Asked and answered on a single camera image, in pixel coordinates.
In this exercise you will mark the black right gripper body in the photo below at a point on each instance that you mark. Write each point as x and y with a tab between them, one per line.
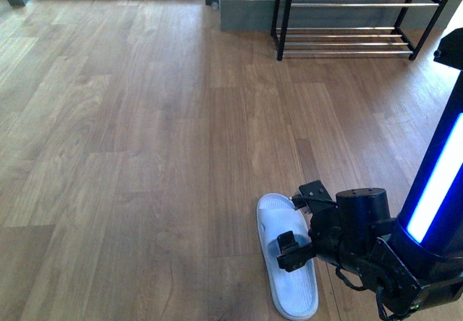
349	232

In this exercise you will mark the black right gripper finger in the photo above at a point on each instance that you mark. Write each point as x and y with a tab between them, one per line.
287	242

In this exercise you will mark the light blue slide sandal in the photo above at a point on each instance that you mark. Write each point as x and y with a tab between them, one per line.
294	294

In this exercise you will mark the black right arm with light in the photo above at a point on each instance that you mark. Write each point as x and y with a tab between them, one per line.
411	262

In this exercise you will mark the black metal shoe rack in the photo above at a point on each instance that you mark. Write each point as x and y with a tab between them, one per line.
337	28

